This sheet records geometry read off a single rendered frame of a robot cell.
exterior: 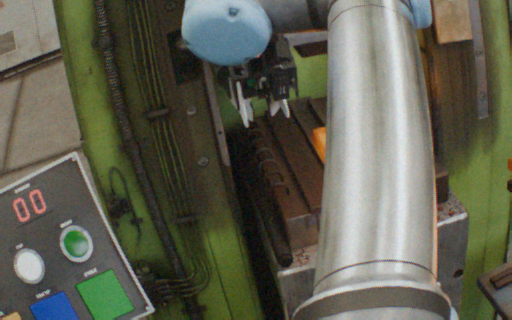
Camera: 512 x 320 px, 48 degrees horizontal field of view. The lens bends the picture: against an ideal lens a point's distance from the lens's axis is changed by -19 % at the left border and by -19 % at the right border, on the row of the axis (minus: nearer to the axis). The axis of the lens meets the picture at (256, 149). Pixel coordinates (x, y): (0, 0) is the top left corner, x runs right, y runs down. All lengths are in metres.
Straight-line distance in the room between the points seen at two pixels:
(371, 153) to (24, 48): 6.06
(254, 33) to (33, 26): 5.81
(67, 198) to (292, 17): 0.56
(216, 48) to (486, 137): 0.93
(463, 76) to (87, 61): 0.73
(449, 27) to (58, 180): 0.76
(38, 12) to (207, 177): 5.15
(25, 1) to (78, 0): 5.16
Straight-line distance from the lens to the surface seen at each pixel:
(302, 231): 1.16
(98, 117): 1.18
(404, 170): 0.38
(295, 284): 1.15
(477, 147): 1.40
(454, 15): 1.24
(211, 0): 0.54
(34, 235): 1.00
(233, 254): 1.33
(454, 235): 1.22
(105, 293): 1.00
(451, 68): 1.29
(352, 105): 0.42
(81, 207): 1.01
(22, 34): 6.34
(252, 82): 0.76
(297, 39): 1.01
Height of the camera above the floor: 1.60
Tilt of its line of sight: 27 degrees down
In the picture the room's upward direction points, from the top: 11 degrees counter-clockwise
